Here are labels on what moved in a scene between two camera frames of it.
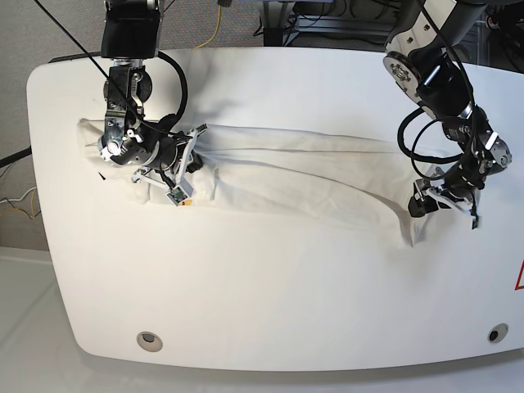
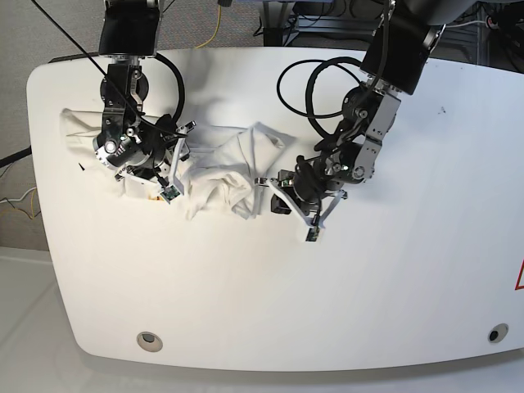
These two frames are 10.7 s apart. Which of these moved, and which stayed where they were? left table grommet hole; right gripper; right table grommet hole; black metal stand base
Moved: right gripper
Stayed: left table grommet hole; right table grommet hole; black metal stand base
